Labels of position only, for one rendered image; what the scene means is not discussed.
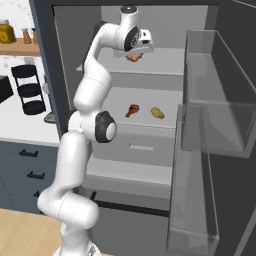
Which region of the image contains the blue-grey drawer front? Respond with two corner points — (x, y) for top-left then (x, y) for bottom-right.
(5, 184), (51, 215)
(0, 141), (62, 167)
(0, 162), (58, 188)

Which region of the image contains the yellow potato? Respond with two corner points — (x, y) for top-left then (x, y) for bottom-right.
(150, 106), (166, 120)

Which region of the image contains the brown shaker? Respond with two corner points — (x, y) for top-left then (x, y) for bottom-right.
(21, 28), (33, 45)
(31, 27), (39, 45)

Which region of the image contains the black appliance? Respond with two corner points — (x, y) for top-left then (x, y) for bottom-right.
(0, 75), (15, 105)

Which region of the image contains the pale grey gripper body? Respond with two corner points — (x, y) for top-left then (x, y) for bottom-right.
(123, 43), (156, 58)

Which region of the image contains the grey crisper drawer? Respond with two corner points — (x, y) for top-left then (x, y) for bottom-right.
(90, 122), (177, 168)

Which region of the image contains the dark grey fridge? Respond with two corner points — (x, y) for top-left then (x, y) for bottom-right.
(29, 0), (256, 256)

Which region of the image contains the yellow glass jar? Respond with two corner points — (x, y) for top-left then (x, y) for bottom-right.
(0, 19), (17, 45)

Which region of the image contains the black freezer drawer handle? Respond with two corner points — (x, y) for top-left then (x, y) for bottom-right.
(89, 190), (170, 219)

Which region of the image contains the brown chicken drumstick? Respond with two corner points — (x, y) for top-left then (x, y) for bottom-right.
(124, 103), (140, 119)
(125, 53), (144, 64)

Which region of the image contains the large clear door bin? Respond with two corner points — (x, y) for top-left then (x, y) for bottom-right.
(181, 29), (256, 159)

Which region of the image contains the black tiered stand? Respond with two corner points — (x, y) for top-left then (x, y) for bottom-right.
(10, 64), (47, 116)

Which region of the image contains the narrow clear door bin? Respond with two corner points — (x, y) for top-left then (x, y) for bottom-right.
(165, 103), (221, 256)

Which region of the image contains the wooden wall shelf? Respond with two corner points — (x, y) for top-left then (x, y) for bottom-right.
(0, 37), (42, 57)

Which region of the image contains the dark grey fridge door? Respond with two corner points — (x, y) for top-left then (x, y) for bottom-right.
(166, 0), (256, 256)

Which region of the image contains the grey freezer drawer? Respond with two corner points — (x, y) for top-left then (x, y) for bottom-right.
(83, 189), (172, 256)

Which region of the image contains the grey crisper drawer handle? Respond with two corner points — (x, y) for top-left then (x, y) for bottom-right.
(128, 142), (155, 152)

